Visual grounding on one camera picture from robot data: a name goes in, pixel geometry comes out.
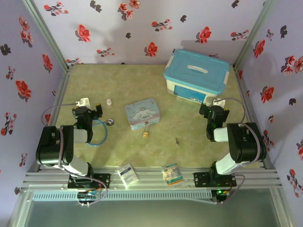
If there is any green white medicine packet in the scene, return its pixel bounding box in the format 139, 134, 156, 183
161, 162, 185, 187

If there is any slotted grey cable duct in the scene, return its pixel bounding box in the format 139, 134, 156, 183
32, 190, 213, 202

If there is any cartoon dog tin box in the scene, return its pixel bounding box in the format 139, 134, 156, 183
124, 98, 161, 131

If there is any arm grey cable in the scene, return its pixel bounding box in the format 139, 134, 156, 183
210, 97, 261, 205
41, 103, 108, 208

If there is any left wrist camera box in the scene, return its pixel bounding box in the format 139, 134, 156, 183
75, 97, 90, 107

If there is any white blue medicine packet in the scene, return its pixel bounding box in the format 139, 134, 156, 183
115, 163, 140, 189

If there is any aluminium frame post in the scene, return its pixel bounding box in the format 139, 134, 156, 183
22, 0, 71, 70
232, 0, 277, 68

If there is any aluminium front rail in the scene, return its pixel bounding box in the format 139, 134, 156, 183
22, 166, 284, 191

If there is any blue lidded storage box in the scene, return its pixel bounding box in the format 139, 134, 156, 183
163, 49, 231, 106

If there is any left arm grey cable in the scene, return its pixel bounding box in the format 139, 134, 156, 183
41, 103, 108, 208

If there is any blue stethoscope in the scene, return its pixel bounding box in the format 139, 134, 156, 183
86, 118, 116, 148

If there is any aluminium side rail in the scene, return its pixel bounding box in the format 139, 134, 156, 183
232, 65, 272, 169
39, 67, 73, 172

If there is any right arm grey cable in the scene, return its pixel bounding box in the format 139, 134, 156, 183
210, 97, 261, 205

